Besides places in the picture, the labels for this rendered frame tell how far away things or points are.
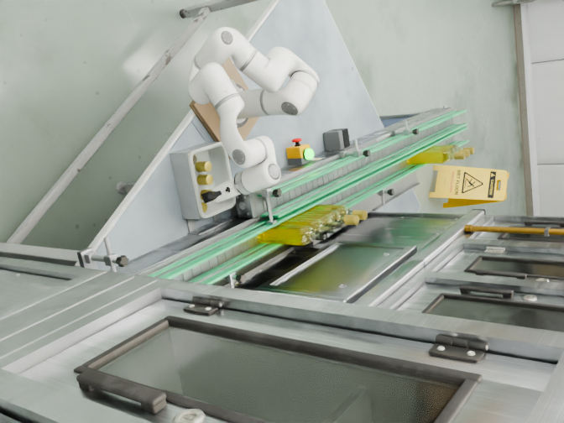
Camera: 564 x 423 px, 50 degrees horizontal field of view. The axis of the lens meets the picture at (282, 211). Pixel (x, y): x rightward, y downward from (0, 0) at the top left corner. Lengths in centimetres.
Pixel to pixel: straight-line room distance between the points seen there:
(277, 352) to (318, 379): 10
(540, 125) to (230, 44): 623
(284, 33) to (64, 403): 195
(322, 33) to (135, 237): 130
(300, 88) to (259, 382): 137
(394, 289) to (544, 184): 623
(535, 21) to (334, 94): 519
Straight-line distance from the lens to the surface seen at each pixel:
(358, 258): 209
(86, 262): 166
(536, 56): 775
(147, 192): 192
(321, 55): 270
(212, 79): 182
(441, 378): 71
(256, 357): 80
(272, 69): 196
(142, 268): 178
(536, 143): 789
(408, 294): 185
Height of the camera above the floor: 223
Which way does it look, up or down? 38 degrees down
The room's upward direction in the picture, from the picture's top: 92 degrees clockwise
